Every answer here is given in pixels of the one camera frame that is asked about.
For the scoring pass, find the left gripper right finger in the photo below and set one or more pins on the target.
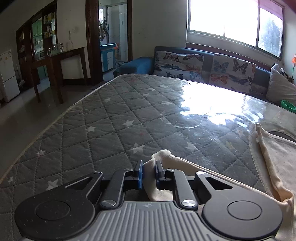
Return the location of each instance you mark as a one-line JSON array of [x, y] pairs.
[[176, 181]]

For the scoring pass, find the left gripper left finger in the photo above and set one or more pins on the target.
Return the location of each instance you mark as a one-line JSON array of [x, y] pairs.
[[121, 181]]

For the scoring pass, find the cream white sweater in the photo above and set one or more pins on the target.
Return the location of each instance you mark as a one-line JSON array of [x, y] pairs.
[[274, 159]]

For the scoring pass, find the grey quilted star mat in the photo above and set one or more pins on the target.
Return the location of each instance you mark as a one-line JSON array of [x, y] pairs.
[[134, 116]]

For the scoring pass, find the butterfly cushion near doorway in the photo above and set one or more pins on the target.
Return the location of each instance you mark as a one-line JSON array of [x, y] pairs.
[[181, 66]]

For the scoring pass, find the blue sofa bench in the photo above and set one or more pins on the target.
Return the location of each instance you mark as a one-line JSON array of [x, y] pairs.
[[145, 65]]

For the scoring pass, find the butterfly cushion near window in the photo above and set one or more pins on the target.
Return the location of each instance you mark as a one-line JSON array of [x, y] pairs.
[[232, 73]]

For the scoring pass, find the green plastic bowl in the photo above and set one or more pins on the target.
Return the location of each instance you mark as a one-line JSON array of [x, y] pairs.
[[288, 106]]

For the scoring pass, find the grey plain pillow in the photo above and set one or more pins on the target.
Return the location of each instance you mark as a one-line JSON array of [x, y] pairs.
[[279, 87]]

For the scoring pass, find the dark wooden side table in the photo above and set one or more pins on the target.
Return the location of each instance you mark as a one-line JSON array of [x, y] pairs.
[[53, 63]]

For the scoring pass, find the blue cabinet in hallway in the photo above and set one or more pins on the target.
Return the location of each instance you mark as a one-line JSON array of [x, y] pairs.
[[108, 56]]

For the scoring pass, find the white refrigerator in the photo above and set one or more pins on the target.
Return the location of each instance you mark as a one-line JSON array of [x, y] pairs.
[[9, 85]]

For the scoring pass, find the colourful pinwheel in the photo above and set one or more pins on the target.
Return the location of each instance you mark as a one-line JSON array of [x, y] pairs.
[[294, 64]]

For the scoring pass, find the dark wooden display cabinet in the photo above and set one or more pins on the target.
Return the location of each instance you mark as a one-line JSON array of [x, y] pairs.
[[33, 40]]

